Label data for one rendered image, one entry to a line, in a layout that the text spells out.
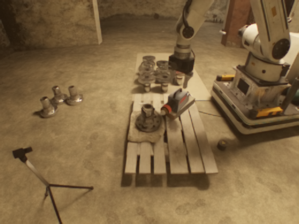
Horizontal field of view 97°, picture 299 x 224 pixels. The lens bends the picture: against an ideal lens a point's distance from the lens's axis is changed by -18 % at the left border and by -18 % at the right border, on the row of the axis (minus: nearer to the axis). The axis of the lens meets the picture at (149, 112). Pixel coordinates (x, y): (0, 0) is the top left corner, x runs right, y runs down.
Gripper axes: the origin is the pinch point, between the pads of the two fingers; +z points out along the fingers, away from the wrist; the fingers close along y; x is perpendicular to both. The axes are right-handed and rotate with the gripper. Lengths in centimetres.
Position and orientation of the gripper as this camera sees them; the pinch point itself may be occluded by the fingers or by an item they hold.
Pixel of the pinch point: (178, 82)
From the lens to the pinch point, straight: 170.7
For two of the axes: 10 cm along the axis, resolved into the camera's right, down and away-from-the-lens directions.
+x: -6.0, 5.1, -6.2
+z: 0.0, 7.7, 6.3
